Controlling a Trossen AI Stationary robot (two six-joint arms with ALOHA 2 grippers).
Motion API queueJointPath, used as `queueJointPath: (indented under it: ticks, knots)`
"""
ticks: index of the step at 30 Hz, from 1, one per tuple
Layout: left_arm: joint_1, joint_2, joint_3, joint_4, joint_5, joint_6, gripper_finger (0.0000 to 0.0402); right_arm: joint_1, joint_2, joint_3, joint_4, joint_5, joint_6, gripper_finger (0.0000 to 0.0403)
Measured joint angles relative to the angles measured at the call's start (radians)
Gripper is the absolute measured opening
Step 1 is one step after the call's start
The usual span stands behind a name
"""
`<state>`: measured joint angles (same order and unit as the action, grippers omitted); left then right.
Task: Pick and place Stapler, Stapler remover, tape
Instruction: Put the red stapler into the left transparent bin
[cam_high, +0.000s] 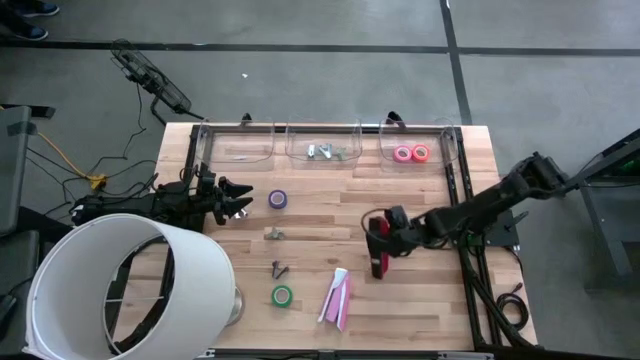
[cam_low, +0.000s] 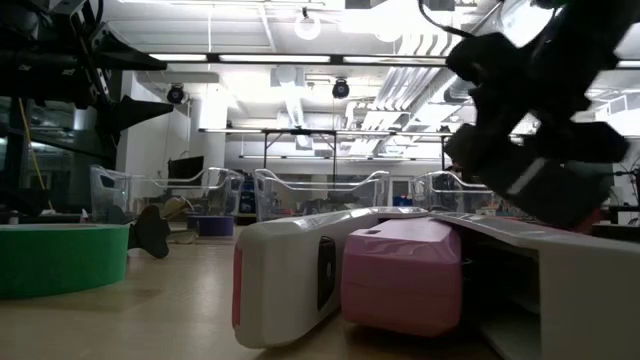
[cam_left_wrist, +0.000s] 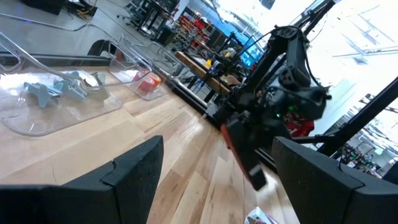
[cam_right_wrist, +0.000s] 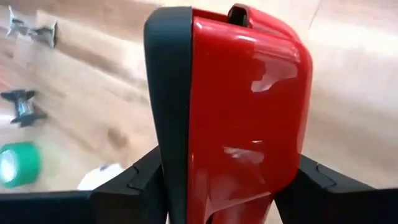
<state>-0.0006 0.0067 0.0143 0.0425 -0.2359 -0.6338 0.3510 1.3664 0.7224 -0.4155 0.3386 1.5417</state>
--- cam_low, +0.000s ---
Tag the green tape roll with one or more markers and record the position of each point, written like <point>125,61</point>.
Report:
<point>60,260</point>

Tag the fluorescent ceiling light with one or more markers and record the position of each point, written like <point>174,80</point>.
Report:
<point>177,57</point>
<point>274,58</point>
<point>392,60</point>

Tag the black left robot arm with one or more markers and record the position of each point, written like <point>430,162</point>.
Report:
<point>25,65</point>

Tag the black ceiling camera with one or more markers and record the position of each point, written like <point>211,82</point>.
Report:
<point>176,94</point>
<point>340,88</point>

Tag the black monitor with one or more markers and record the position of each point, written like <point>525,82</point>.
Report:
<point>185,170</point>

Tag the clear plastic bin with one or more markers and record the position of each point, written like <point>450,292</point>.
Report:
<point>270,195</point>
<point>425,192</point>
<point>115,190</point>

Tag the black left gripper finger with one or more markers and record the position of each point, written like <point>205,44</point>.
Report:
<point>135,112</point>
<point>125,57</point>

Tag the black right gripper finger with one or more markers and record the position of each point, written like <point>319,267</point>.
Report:
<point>580,142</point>

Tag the pink white stapler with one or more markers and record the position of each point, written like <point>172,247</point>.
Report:
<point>400,275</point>

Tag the blue tape roll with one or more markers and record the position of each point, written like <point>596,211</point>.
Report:
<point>212,226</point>

